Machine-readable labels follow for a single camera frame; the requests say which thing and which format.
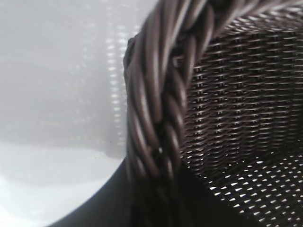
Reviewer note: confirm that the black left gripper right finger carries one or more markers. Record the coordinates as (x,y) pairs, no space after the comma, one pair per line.
(196,208)

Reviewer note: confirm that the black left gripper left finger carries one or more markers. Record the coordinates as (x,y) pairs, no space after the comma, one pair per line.
(106,208)

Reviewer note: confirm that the dark brown wicker basket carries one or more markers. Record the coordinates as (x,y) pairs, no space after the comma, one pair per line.
(236,94)

